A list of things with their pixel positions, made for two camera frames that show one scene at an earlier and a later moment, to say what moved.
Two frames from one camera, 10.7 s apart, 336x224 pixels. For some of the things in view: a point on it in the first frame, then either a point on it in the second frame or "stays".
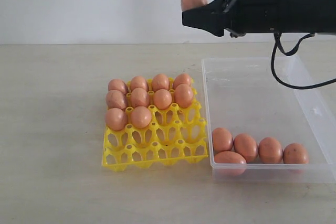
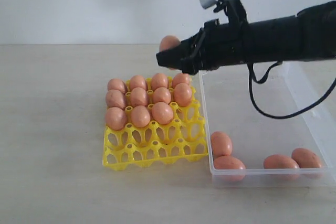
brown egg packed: [182, 78] stays
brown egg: [270, 151] → [280, 161]
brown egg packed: [160, 80] stays
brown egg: [229, 157] → [228, 162]
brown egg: [139, 97] stays
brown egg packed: [138, 82] stays
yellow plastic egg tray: [175, 135] stays
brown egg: [184, 95] stays
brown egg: [116, 119] stays
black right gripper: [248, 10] → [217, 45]
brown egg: [295, 153] → [306, 159]
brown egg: [245, 144] → [168, 42]
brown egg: [115, 98] stays
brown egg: [141, 117] stays
